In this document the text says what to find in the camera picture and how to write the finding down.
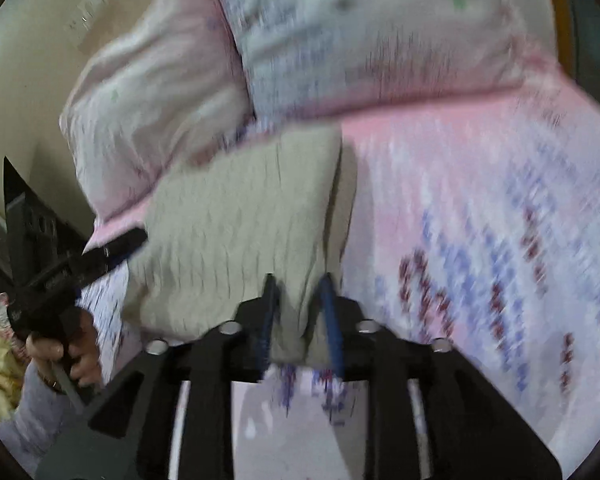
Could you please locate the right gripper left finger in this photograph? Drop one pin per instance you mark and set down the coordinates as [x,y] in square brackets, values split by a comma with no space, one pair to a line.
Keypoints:
[168,413]

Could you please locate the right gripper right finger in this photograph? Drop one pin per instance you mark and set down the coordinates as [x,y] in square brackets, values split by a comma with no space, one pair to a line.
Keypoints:
[430,413]

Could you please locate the beige cable-knit sweater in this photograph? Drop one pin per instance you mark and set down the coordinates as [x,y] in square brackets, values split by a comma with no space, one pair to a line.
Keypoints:
[279,206]

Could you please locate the person's left hand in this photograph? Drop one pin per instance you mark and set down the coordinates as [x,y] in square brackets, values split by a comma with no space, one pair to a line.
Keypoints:
[82,350]

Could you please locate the pink lavender bed sheet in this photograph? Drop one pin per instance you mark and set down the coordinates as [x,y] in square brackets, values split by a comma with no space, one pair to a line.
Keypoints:
[478,220]

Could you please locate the pink floral pillow left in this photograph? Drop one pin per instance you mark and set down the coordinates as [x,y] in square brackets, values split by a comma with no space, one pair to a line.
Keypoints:
[169,89]

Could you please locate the pink floral pillow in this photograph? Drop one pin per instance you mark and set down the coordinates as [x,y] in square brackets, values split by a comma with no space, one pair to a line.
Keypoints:
[312,58]
[169,89]

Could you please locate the pink floral pillow right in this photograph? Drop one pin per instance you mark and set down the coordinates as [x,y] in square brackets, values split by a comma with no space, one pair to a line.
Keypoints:
[312,58]

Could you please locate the wall power socket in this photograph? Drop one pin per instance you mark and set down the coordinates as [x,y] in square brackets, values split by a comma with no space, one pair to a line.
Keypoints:
[83,19]

